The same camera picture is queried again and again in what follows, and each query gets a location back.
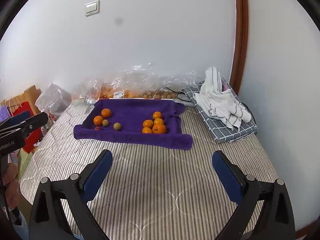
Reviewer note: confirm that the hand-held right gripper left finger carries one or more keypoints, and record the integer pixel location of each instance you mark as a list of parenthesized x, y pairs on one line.
[(100, 171)]

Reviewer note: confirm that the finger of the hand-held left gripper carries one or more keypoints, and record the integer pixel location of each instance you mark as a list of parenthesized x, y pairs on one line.
[(35, 122), (18, 118)]

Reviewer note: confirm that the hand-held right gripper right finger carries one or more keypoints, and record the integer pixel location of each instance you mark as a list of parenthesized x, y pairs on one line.
[(225, 177)]

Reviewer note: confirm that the purple towel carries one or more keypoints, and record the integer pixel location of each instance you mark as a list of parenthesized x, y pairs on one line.
[(132, 137)]

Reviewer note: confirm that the small greenish brown longan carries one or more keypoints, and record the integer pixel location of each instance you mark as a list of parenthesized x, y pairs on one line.
[(105, 122), (117, 126)]

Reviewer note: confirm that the large orange tomato with stem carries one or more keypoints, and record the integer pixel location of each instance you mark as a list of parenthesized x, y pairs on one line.
[(159, 128)]

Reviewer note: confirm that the person's left forearm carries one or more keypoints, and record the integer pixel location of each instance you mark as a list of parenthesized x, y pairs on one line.
[(22, 227)]

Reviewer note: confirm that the person's left hand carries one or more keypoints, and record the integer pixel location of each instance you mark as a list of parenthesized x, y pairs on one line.
[(12, 185)]

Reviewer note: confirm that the purple paper bag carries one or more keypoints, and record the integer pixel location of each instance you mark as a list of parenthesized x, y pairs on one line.
[(3, 112)]

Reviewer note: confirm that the red paper bag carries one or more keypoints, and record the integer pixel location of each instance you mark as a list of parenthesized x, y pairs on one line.
[(32, 142)]

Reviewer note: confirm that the pale yellow cloth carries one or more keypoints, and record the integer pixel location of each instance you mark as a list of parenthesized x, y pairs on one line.
[(23, 160)]

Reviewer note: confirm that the grey translucent plastic bag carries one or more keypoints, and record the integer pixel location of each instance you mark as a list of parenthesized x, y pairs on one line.
[(52, 100)]

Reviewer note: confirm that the grey checked folded sheet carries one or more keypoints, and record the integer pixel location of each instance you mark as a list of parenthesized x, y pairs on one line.
[(225, 135)]

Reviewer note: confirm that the small crumpled clear plastic bag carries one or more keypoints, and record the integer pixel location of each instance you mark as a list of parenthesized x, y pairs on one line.
[(85, 92)]

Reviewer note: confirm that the white striped towel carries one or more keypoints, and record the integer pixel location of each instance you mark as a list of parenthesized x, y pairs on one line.
[(217, 100)]

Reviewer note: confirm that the clear plastic bag of oranges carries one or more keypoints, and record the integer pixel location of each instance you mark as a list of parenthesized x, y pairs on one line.
[(120, 90)]

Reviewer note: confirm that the pink cloth piece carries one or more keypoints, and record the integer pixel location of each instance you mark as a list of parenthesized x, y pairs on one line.
[(225, 87)]

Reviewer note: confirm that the wooden furniture frame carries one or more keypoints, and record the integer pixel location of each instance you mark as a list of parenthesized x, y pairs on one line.
[(31, 93)]

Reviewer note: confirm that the white light switch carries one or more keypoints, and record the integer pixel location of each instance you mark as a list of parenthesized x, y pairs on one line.
[(92, 8)]

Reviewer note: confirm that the brown wooden door frame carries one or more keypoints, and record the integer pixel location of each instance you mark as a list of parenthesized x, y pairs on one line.
[(241, 30)]

